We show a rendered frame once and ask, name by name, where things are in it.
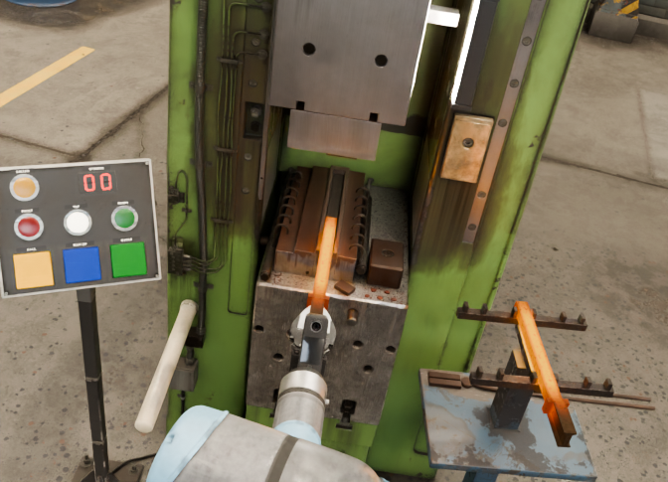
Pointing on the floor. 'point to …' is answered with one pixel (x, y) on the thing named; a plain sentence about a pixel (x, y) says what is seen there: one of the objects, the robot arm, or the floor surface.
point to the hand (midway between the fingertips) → (317, 307)
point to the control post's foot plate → (107, 471)
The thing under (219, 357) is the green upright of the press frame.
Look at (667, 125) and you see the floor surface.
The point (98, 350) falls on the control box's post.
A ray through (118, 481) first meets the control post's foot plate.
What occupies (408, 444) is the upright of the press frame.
